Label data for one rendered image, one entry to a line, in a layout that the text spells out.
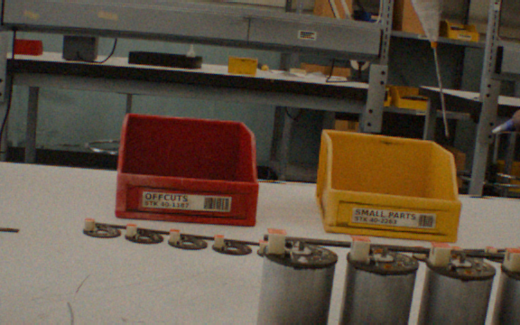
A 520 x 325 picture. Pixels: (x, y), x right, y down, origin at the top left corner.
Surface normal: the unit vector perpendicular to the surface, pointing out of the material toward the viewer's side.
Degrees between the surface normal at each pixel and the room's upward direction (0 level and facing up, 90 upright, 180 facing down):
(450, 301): 90
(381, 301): 90
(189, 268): 0
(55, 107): 90
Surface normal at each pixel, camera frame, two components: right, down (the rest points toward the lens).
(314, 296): 0.40, 0.19
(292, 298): -0.11, 0.16
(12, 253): 0.10, -0.98
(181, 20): 0.12, 0.18
